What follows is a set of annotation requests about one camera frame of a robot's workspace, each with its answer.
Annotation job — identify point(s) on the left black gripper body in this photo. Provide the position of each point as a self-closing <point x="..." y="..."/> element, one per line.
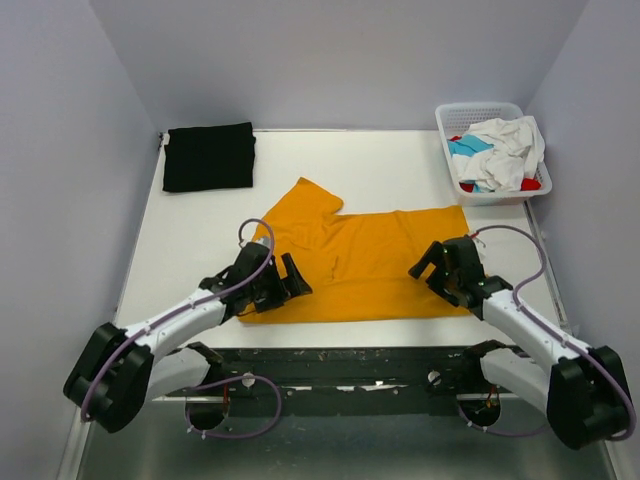
<point x="269" y="285"/>

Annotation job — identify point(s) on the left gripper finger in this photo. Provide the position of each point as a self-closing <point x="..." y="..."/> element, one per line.
<point x="294" y="284"/>
<point x="269" y="302"/>

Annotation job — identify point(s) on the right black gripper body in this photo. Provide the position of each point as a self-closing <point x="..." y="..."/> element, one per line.
<point x="451" y="280"/>

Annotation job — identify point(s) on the orange t shirt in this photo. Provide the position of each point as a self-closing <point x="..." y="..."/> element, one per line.
<point x="356" y="264"/>

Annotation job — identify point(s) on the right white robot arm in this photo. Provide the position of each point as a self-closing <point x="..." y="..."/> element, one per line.
<point x="581" y="390"/>

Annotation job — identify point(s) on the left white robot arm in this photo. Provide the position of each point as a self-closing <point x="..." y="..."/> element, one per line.
<point x="120" y="369"/>

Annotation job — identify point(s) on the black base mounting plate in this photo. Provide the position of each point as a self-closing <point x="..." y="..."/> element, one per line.
<point x="332" y="382"/>

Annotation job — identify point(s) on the blue cloth in basket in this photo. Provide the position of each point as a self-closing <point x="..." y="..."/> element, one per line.
<point x="467" y="146"/>

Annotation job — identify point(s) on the red cloth in basket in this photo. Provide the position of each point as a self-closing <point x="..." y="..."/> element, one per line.
<point x="495" y="171"/>

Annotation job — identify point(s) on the folded black t shirt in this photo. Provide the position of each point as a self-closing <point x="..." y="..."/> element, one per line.
<point x="209" y="158"/>

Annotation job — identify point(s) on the white t shirt in basket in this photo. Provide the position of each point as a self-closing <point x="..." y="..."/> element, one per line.
<point x="519" y="137"/>

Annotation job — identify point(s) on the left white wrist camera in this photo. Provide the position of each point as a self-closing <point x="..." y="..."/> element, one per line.
<point x="266" y="241"/>

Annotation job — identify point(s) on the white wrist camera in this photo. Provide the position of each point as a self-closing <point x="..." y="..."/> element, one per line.
<point x="481" y="247"/>
<point x="266" y="241"/>

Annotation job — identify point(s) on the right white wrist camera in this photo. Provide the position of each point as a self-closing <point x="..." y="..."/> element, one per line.
<point x="481" y="247"/>

